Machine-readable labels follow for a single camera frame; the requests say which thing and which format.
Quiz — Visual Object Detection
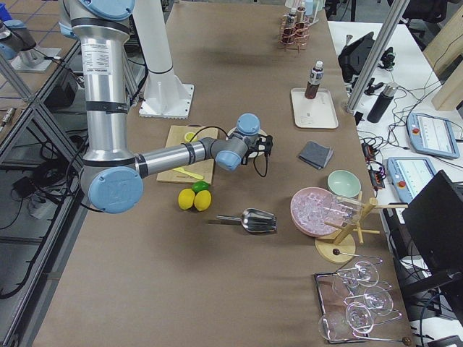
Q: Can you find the teach pendant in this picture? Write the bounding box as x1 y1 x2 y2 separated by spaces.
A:
386 157 436 203
407 113 460 159

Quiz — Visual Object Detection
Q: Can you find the metal ice scoop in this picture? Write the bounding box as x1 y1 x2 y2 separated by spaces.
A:
216 208 277 234

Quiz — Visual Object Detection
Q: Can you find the bottle lying in rack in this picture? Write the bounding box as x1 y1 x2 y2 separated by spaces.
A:
281 8 296 43

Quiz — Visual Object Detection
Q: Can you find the yellow lemon lower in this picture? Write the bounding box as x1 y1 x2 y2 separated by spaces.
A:
194 190 212 212

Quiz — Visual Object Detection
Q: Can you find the black monitor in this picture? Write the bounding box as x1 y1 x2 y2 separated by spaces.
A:
403 170 462 280

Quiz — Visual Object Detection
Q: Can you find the grey folded cloth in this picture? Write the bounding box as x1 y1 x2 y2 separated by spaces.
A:
298 141 334 170

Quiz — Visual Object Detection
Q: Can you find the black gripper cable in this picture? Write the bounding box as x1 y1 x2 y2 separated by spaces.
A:
187 125 269 178

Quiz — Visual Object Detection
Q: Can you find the teach pendant upper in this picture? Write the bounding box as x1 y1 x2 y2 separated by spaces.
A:
407 113 460 159

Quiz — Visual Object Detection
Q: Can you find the yellow lemon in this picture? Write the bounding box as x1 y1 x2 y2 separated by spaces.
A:
194 190 212 212
177 188 196 210

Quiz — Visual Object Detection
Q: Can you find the yellow lemon upper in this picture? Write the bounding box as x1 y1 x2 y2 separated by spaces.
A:
177 188 196 210

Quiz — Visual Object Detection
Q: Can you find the pink bowl of ice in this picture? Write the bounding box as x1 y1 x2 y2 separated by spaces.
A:
290 187 336 238

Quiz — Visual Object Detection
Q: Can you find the black framed mirror tray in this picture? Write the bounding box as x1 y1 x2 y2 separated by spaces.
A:
314 273 369 344

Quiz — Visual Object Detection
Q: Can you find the black thermos bottle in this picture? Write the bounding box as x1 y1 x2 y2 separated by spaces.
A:
367 82 398 123

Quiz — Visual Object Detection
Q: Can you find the dark drink bottle on tray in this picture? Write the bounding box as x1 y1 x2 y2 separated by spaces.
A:
305 61 323 100

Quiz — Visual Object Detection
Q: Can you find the wooden cup tree stand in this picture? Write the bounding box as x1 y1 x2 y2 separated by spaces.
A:
315 197 408 264

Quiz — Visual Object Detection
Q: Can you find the aluminium frame post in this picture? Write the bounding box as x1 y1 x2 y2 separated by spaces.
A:
346 0 409 113

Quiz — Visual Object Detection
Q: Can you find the bamboo cutting board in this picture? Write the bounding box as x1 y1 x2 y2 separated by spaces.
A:
156 124 216 184

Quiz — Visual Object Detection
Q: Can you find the clear glass on stand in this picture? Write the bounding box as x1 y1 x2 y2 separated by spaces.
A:
322 195 362 228

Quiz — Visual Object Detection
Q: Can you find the yellow plastic knife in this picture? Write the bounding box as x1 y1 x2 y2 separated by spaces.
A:
173 167 204 180

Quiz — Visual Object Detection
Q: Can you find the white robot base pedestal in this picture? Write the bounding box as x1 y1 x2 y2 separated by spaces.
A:
132 0 194 119

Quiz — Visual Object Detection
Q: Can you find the wine glass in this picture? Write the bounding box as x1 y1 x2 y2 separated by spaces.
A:
343 286 394 317
331 261 379 296
318 302 374 343

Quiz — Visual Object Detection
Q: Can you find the cream rabbit tray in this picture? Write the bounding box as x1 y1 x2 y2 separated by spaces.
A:
290 87 339 129

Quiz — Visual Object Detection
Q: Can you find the wine glass lower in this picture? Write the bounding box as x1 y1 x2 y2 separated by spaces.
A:
318 302 374 343

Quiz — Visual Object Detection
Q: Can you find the mint green bowl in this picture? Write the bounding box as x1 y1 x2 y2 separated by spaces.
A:
327 170 361 198

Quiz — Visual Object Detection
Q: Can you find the teach pendant lower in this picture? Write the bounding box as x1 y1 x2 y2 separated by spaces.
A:
386 157 436 203

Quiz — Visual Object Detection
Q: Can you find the wine glass upper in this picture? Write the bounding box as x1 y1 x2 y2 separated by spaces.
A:
331 261 379 296

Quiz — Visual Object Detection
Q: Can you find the green lime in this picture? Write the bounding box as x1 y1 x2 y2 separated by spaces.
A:
191 181 210 194

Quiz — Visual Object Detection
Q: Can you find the copper wire bottle rack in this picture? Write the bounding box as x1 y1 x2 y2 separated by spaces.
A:
278 14 310 51

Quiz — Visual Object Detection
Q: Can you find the white round plate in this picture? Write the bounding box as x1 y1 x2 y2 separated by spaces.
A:
227 127 267 145

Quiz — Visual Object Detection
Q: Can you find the half lemon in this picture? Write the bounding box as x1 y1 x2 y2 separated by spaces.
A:
184 132 197 142

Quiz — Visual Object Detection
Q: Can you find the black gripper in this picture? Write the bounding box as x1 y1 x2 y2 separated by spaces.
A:
241 135 273 165

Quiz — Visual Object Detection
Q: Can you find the wine glass middle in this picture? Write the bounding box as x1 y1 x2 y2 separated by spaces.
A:
343 286 394 317

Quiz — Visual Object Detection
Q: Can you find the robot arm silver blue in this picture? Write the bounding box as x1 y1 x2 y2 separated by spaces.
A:
59 1 263 213

